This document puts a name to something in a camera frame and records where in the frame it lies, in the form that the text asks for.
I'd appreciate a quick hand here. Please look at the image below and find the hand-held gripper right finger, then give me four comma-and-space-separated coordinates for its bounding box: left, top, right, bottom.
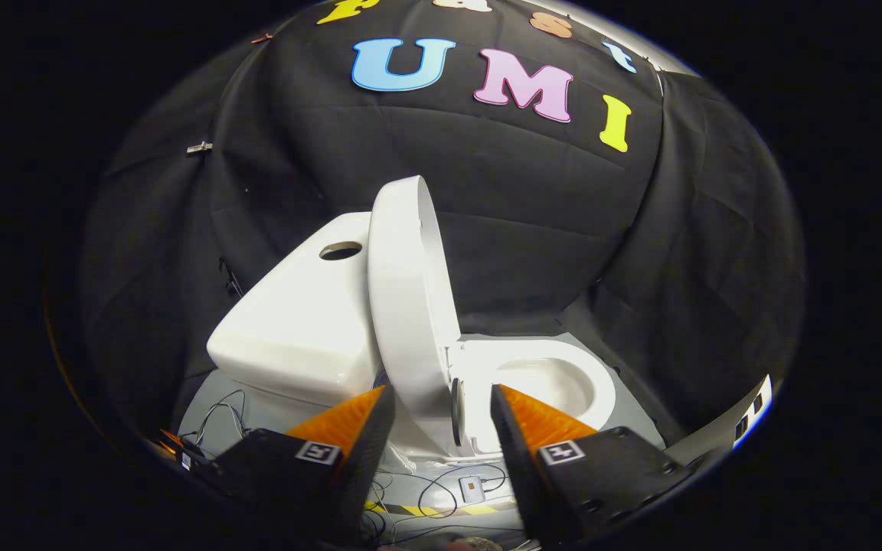
489, 383, 694, 546

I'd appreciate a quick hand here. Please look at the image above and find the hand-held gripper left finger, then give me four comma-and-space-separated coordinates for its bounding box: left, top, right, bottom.
194, 383, 397, 549

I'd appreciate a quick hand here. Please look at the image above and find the white toilet seat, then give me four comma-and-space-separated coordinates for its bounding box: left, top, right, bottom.
450, 338, 619, 458

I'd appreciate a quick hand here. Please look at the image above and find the yellow black striped floor tape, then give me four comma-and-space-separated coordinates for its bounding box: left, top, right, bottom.
363, 499, 520, 519

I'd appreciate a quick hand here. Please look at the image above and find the black backdrop cloth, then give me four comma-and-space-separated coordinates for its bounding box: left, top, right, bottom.
77, 0, 805, 460

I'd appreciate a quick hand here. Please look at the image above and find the tangle of black cables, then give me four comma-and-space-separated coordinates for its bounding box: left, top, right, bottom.
181, 389, 522, 548

